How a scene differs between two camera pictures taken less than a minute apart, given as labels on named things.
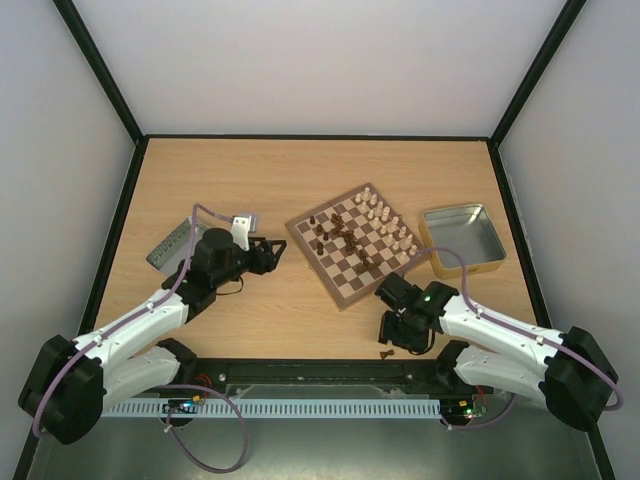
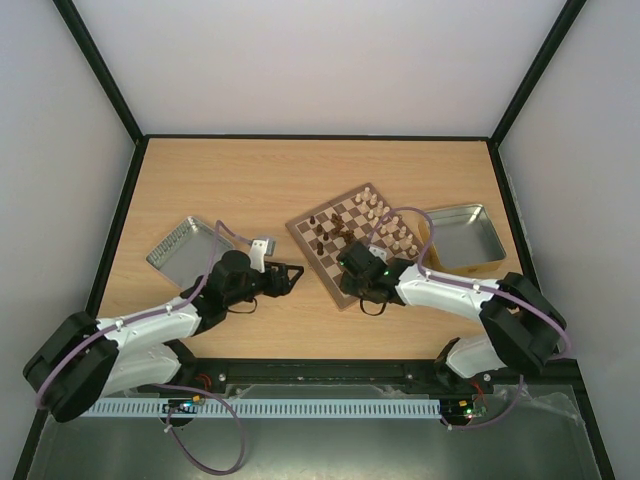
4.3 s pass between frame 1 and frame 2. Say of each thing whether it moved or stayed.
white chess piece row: stayed
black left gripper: moved
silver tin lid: stayed
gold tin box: stayed
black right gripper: moved
